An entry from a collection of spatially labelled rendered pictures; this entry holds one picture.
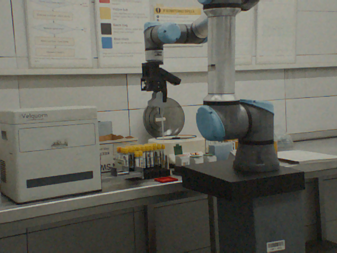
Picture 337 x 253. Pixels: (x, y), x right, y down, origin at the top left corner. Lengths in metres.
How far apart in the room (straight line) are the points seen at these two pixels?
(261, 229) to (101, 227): 1.08
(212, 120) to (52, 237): 1.17
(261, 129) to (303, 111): 1.55
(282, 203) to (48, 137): 0.78
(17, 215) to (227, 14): 0.89
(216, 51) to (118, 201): 0.62
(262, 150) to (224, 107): 0.21
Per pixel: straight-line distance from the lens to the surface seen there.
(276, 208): 1.63
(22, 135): 1.64
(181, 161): 1.95
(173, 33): 1.84
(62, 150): 1.68
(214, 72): 1.53
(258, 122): 1.59
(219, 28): 1.52
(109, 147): 2.05
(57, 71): 2.30
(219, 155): 2.10
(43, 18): 2.34
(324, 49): 3.28
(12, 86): 2.29
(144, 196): 1.77
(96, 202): 1.70
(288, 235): 1.67
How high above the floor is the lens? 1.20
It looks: 3 degrees down
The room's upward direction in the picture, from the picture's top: 3 degrees counter-clockwise
